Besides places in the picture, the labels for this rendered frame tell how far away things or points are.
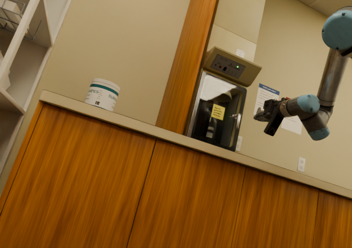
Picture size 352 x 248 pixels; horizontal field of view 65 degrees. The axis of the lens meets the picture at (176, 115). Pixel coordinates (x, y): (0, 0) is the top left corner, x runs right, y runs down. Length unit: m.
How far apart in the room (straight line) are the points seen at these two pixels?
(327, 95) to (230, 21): 0.81
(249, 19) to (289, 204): 1.13
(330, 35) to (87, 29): 1.46
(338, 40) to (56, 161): 1.05
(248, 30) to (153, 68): 0.69
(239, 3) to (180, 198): 1.28
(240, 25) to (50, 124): 1.28
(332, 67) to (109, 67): 1.31
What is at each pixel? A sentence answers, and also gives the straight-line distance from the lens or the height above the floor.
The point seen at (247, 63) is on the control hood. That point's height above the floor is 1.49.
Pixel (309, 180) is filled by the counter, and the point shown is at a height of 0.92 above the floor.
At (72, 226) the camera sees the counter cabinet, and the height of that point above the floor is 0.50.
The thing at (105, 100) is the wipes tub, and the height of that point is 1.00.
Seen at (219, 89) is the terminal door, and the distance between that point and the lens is 1.62.
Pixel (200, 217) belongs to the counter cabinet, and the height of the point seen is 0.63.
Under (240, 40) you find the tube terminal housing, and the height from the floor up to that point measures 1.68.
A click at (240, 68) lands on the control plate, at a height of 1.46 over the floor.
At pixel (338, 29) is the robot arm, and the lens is 1.05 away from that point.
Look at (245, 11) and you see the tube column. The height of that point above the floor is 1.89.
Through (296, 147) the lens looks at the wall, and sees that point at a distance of 2.51.
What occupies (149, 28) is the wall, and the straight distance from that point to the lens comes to 2.08.
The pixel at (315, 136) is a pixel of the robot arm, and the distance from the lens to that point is 1.24.
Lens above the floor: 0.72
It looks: 14 degrees up
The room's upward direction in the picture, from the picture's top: 15 degrees clockwise
